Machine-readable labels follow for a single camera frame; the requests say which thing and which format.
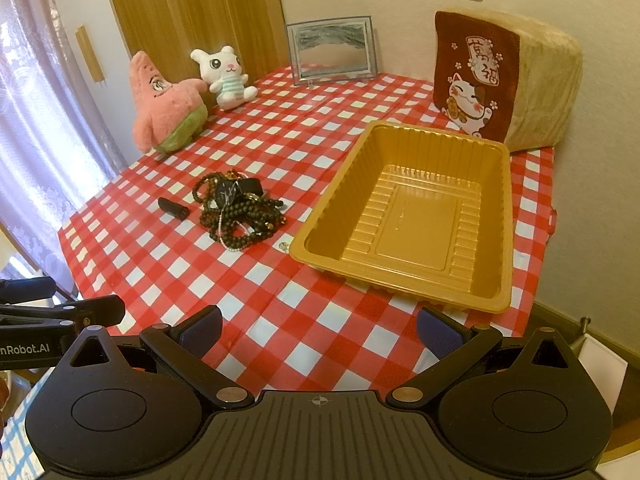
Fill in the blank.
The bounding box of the black wristwatch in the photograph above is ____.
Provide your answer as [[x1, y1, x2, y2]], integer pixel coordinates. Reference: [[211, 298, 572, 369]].
[[215, 178, 264, 204]]

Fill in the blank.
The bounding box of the lucky cat toast cushion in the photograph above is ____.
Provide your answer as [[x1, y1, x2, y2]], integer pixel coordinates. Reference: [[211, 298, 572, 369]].
[[433, 10, 582, 152]]

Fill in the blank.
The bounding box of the pink starfish plush toy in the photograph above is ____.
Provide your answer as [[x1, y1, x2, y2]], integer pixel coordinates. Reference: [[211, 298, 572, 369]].
[[129, 51, 208, 154]]

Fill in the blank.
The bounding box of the dark beaded necklace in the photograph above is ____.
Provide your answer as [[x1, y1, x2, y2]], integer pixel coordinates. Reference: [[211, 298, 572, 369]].
[[192, 170, 289, 253]]

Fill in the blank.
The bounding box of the black lipstick tube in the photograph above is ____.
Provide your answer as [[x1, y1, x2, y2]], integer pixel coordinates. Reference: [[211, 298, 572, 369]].
[[157, 197, 190, 221]]

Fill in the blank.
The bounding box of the white sheer curtain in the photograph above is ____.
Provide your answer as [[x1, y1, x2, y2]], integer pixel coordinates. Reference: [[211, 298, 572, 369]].
[[1, 0, 126, 292]]

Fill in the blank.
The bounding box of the white bunny plush toy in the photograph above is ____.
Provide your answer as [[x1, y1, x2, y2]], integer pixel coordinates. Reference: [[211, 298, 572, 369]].
[[190, 46, 258, 110]]

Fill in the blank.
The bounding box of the wooden headboard panel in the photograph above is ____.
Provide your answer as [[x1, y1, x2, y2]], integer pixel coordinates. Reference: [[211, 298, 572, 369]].
[[111, 0, 288, 81]]

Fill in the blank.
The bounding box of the golden plastic tray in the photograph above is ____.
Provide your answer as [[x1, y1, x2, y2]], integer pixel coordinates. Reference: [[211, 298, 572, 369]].
[[290, 122, 514, 314]]

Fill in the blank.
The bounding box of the red white checkered tablecloth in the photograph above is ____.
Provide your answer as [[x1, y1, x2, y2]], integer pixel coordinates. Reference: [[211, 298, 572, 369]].
[[58, 70, 553, 408]]

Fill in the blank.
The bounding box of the silver framed sand picture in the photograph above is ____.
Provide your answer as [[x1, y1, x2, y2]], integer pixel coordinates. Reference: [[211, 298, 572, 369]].
[[286, 15, 378, 86]]

